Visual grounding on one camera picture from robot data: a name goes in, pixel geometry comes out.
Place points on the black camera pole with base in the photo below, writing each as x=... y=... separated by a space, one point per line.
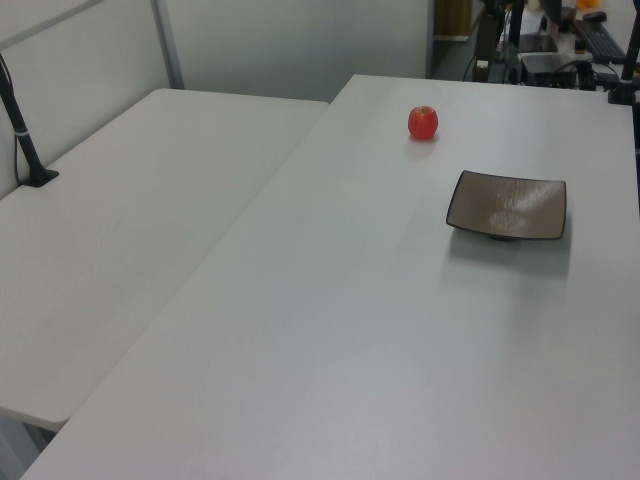
x=22 y=135

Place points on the black pole with table clamp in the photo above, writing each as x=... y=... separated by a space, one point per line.
x=627 y=60

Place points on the black computer keyboard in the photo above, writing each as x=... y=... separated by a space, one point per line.
x=600 y=40

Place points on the orange toy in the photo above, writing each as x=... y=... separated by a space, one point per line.
x=589 y=3

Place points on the dark robot gripper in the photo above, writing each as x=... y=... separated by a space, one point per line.
x=487 y=37

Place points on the black flat tablet device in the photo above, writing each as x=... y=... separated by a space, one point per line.
x=538 y=43

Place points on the brown wooden cabinet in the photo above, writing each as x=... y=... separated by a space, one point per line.
x=451 y=17

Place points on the black computer mouse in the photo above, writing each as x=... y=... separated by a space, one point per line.
x=594 y=16

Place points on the grey flat electronics box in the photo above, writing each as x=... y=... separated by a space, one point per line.
x=545 y=64

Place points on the thin black vertical stand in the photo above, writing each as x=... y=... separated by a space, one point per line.
x=516 y=30

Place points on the grey metal partition post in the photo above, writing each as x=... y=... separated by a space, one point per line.
x=169 y=42

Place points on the square brown ceramic plate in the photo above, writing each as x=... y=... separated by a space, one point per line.
x=507 y=206

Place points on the red apple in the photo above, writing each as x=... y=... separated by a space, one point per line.
x=424 y=123

